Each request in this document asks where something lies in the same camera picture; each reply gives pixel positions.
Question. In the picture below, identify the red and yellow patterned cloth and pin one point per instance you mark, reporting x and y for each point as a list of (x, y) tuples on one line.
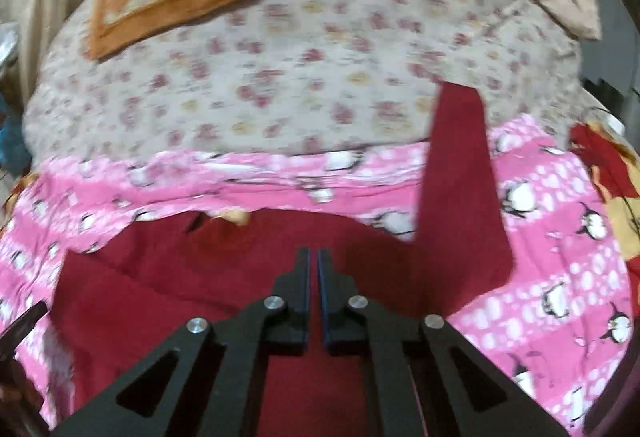
[(620, 177)]

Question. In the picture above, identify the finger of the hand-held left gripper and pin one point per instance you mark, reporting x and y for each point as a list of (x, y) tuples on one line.
[(22, 321)]

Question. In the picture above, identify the blue bag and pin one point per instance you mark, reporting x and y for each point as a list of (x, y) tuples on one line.
[(11, 142)]

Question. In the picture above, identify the pink penguin print blanket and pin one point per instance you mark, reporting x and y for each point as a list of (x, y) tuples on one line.
[(550, 227)]

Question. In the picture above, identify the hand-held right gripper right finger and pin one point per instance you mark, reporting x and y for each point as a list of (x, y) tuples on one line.
[(327, 307)]

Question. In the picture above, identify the dark red garment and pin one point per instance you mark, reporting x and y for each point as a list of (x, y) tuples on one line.
[(150, 292)]

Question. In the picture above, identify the floral bed sheet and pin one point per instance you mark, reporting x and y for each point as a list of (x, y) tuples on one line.
[(300, 67)]

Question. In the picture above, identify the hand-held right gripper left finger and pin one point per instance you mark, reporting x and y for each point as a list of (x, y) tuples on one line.
[(303, 307)]

